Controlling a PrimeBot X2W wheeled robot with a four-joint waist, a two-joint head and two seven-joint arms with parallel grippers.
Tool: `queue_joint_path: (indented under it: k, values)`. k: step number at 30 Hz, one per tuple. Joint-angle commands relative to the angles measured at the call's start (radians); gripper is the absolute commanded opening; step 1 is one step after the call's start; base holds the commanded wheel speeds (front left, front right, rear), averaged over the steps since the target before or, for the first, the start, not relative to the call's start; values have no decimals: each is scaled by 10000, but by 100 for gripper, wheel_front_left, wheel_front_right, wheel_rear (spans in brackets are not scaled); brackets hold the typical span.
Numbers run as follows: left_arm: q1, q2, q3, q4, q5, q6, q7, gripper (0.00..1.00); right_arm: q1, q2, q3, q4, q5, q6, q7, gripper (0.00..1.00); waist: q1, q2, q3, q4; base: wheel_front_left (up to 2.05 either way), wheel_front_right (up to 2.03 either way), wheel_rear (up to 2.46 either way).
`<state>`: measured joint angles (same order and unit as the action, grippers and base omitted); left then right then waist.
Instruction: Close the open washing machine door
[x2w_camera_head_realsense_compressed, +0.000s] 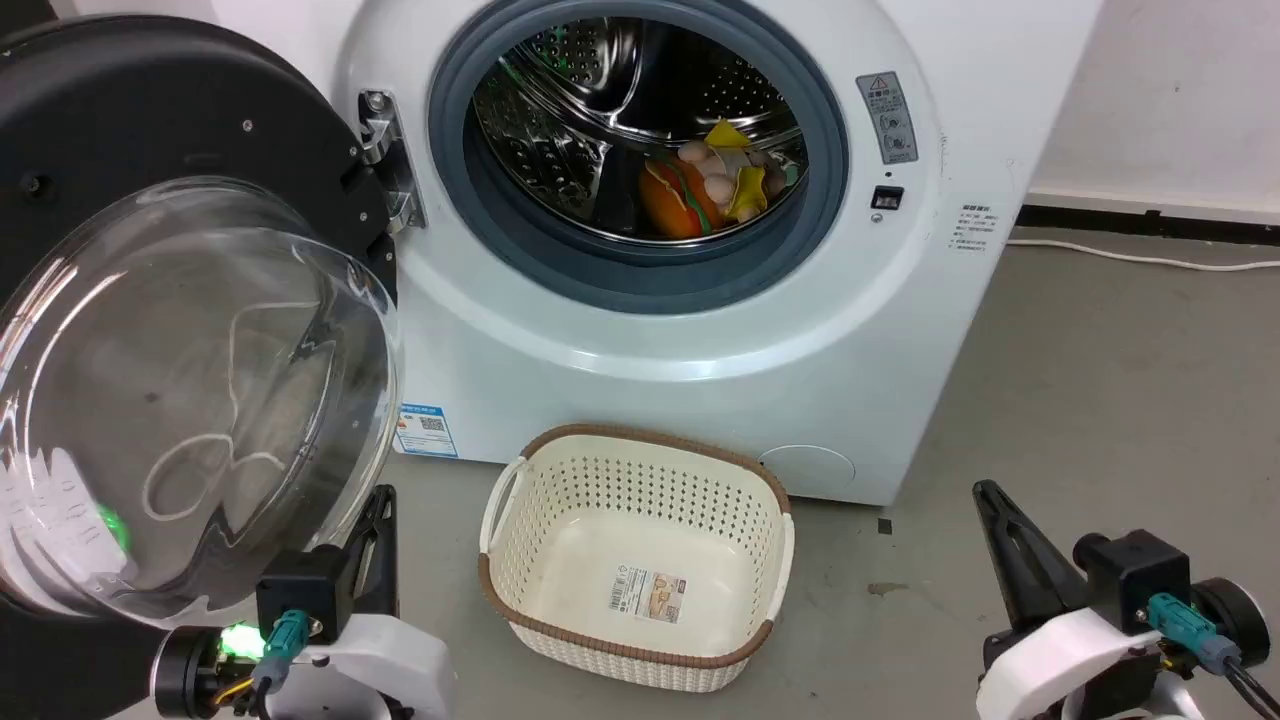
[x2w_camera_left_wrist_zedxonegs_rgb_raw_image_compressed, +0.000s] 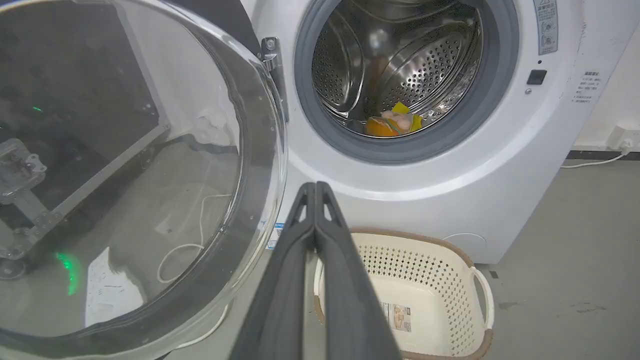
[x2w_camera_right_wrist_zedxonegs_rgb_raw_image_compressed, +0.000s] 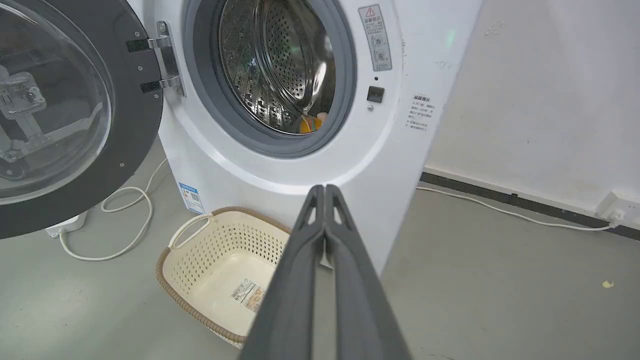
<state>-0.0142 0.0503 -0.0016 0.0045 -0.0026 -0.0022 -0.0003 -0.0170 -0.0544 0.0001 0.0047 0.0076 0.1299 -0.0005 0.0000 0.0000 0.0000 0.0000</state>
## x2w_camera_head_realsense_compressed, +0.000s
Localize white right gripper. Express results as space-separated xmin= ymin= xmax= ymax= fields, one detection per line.
xmin=972 ymin=479 xmax=1206 ymax=720

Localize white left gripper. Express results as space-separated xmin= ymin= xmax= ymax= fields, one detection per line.
xmin=262 ymin=485 xmax=456 ymax=720

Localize black washer door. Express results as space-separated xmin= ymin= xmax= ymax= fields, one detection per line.
xmin=0 ymin=14 xmax=405 ymax=720

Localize white front-load washing machine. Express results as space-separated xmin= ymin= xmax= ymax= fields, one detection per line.
xmin=75 ymin=0 xmax=1106 ymax=507

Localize chrome door hinge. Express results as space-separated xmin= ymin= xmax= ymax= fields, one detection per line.
xmin=358 ymin=89 xmax=429 ymax=236

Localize blue energy label sticker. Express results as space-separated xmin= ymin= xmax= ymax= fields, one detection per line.
xmin=396 ymin=403 xmax=459 ymax=459

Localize round filter cover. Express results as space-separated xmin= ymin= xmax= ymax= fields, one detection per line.
xmin=757 ymin=445 xmax=857 ymax=499

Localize cream plastic laundry basket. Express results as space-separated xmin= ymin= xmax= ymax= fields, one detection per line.
xmin=477 ymin=423 xmax=797 ymax=694

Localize paper product label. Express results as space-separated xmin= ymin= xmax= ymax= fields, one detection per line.
xmin=607 ymin=565 xmax=691 ymax=625

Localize white text sticker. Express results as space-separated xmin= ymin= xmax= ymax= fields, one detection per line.
xmin=948 ymin=200 xmax=1001 ymax=254

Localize black baseboard strip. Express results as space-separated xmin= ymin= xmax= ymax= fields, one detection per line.
xmin=1015 ymin=204 xmax=1280 ymax=247

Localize grey warning label sticker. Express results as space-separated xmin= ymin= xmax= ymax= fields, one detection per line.
xmin=856 ymin=70 xmax=920 ymax=167

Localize stainless steel drum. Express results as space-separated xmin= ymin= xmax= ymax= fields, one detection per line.
xmin=470 ymin=16 xmax=809 ymax=245

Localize orange hamburger plush toy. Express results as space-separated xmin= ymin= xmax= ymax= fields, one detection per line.
xmin=638 ymin=157 xmax=723 ymax=240

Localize yellow dressed doll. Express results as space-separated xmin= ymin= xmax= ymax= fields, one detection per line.
xmin=677 ymin=119 xmax=801 ymax=224

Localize teal left camera connector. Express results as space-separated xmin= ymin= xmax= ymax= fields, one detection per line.
xmin=252 ymin=609 xmax=312 ymax=695

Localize teal camera connector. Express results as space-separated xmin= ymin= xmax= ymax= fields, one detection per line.
xmin=252 ymin=609 xmax=312 ymax=695
xmin=1146 ymin=591 xmax=1243 ymax=676

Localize teal right camera connector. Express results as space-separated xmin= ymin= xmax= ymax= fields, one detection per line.
xmin=1146 ymin=591 xmax=1243 ymax=676

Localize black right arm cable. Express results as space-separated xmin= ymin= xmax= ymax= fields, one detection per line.
xmin=1222 ymin=660 xmax=1280 ymax=720

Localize white floor cable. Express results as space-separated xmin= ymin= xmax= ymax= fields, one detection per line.
xmin=1005 ymin=237 xmax=1280 ymax=273

